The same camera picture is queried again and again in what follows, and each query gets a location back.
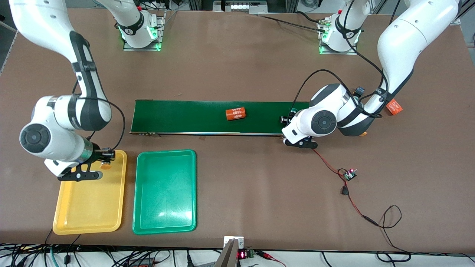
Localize yellow plastic tray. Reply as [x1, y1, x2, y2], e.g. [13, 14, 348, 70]
[52, 150, 128, 235]

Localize green plastic tray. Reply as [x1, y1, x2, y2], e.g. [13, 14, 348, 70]
[132, 149, 197, 235]

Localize green belt conveyor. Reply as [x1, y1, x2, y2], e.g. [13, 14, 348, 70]
[130, 99, 315, 144]

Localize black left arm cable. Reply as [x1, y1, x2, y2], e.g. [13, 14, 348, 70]
[291, 0, 390, 119]

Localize black cable to arm base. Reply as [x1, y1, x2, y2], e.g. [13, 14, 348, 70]
[256, 11, 327, 32]

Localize tangled black cables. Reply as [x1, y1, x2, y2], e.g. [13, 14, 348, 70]
[0, 227, 223, 267]

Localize red and black power cable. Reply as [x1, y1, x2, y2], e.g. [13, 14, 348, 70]
[302, 142, 379, 227]

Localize red clip lead wires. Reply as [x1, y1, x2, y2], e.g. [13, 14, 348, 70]
[256, 250, 288, 267]

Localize silver metal frame structure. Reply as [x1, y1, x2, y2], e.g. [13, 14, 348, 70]
[187, 0, 297, 14]

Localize silver camera pole bracket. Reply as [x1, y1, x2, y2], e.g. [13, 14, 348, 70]
[214, 235, 245, 267]

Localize thin black looped cable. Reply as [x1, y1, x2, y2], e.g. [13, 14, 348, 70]
[377, 205, 412, 262]

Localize aluminium table corner bracket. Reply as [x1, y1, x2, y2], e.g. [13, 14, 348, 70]
[451, 0, 475, 26]

